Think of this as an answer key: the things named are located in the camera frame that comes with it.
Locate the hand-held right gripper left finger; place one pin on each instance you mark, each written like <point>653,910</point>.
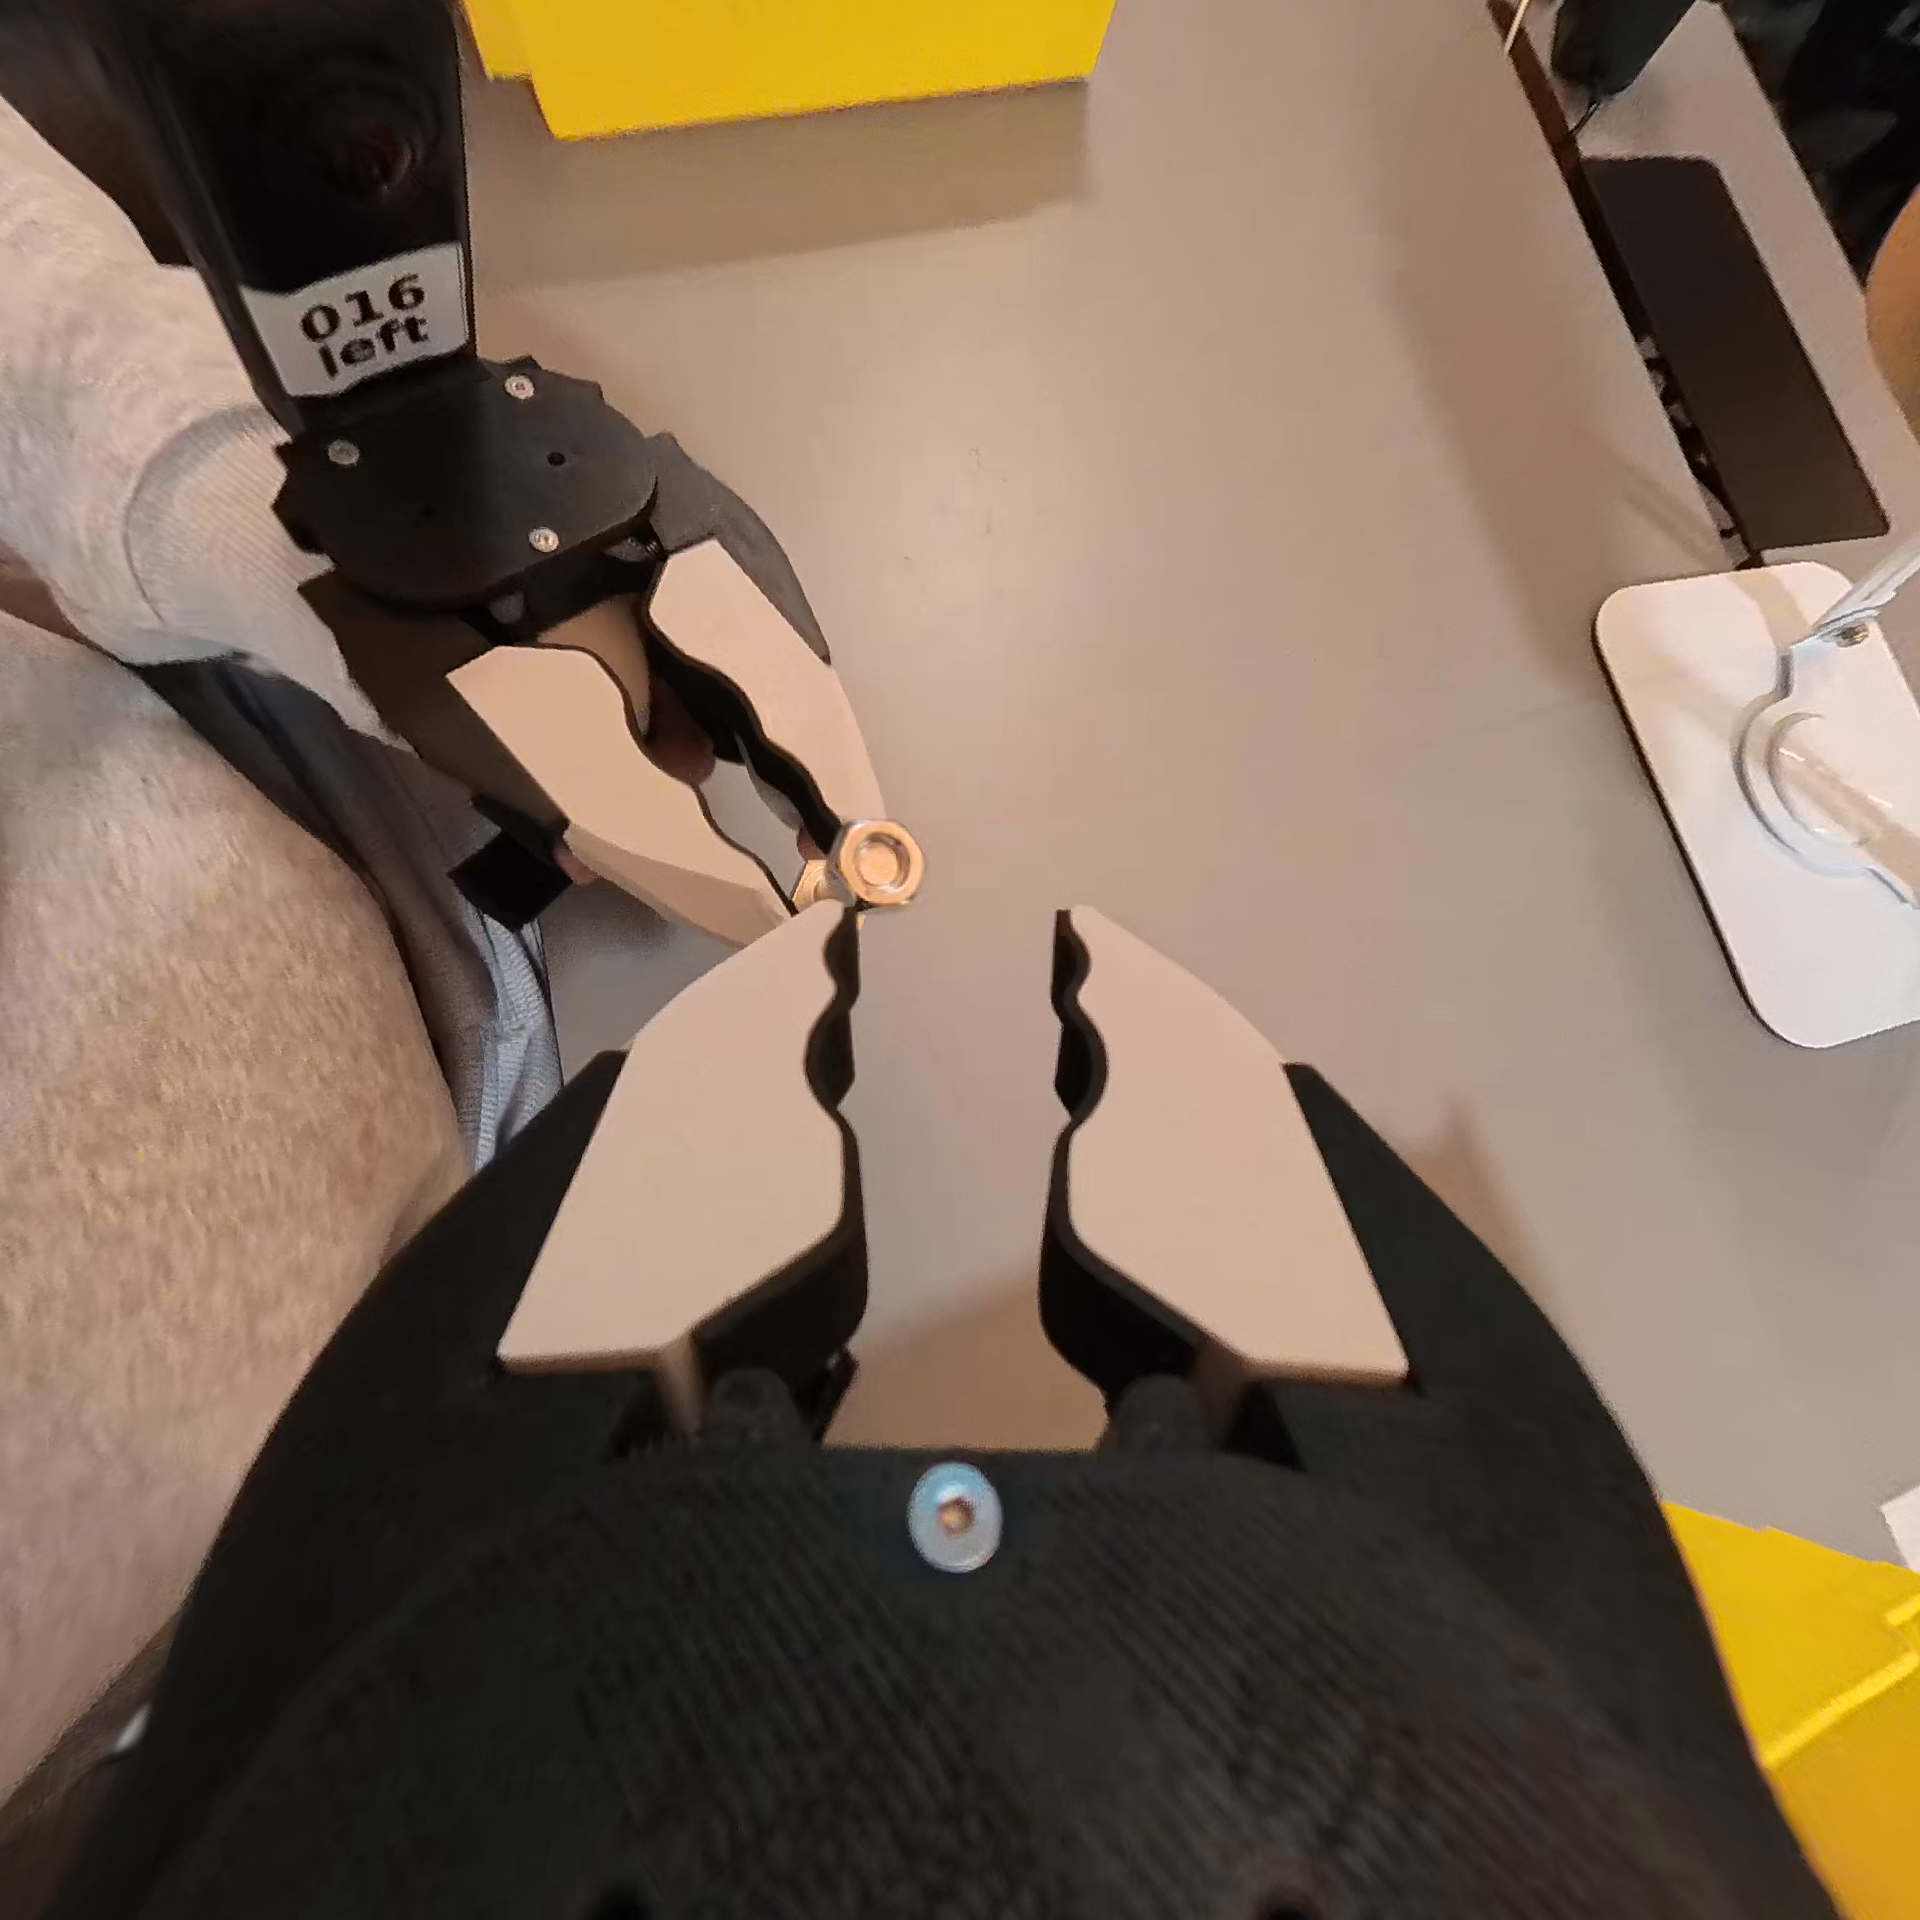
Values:
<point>704,1170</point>

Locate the person's beige sweater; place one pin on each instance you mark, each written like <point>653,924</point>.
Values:
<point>182,1201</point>

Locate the dark cloth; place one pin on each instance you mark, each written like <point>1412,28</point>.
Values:
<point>1830,90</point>

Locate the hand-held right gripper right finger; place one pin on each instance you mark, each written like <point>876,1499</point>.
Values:
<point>1214,1185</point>

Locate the yellow box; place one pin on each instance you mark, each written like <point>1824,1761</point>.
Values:
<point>825,59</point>
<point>1830,1681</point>

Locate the metal bolt with nut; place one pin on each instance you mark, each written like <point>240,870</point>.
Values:
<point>884,862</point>

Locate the black flat pad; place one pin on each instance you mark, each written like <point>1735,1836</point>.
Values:
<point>1724,374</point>

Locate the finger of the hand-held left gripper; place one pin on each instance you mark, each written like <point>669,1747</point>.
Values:
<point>586,764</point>
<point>780,674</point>

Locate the white paper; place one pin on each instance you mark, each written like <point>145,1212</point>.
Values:
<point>1903,1529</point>

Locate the person's striped shirt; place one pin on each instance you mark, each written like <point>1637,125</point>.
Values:
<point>517,1036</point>

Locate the grey desk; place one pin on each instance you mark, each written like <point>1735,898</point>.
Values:
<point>1200,523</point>

